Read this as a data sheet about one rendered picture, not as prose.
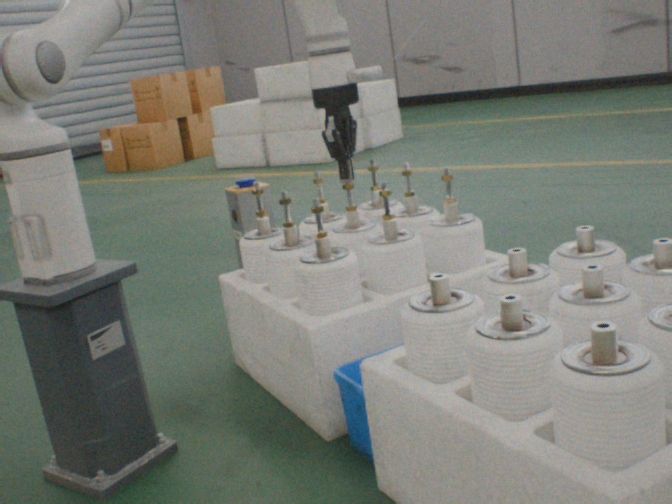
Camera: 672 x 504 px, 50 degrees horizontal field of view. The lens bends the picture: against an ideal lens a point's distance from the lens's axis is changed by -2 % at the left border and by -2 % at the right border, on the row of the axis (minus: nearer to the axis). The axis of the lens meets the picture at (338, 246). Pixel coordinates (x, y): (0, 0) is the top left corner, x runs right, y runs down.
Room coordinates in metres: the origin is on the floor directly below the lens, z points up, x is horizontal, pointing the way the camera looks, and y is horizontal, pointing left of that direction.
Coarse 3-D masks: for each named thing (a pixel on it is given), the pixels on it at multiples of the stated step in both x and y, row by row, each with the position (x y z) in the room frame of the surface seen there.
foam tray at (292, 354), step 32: (224, 288) 1.29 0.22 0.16; (256, 288) 1.19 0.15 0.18; (416, 288) 1.07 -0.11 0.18; (256, 320) 1.16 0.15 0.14; (288, 320) 1.03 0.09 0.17; (320, 320) 0.99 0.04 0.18; (352, 320) 1.00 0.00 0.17; (384, 320) 1.02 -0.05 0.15; (256, 352) 1.19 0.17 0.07; (288, 352) 1.05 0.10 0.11; (320, 352) 0.97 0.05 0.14; (352, 352) 0.99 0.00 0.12; (288, 384) 1.07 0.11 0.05; (320, 384) 0.97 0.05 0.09; (320, 416) 0.98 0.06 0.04
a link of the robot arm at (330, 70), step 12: (312, 60) 1.21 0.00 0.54; (324, 60) 1.19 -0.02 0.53; (336, 60) 1.19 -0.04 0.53; (348, 60) 1.20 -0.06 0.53; (312, 72) 1.21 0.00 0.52; (324, 72) 1.19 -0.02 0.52; (336, 72) 1.19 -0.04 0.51; (348, 72) 1.20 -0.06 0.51; (360, 72) 1.17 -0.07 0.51; (372, 72) 1.18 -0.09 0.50; (312, 84) 1.21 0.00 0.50; (324, 84) 1.19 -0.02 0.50; (336, 84) 1.19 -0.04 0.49
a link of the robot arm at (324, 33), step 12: (300, 0) 1.20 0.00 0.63; (312, 0) 1.19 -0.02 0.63; (324, 0) 1.18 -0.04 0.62; (300, 12) 1.21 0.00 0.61; (312, 12) 1.19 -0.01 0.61; (324, 12) 1.19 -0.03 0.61; (336, 12) 1.19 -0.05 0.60; (312, 24) 1.20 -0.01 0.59; (324, 24) 1.19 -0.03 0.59; (336, 24) 1.20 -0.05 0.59; (312, 36) 1.20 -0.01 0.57; (324, 36) 1.19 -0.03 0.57; (336, 36) 1.20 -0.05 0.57; (348, 36) 1.22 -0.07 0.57; (312, 48) 1.20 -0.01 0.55; (324, 48) 1.19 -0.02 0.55; (336, 48) 1.19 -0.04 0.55; (348, 48) 1.21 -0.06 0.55
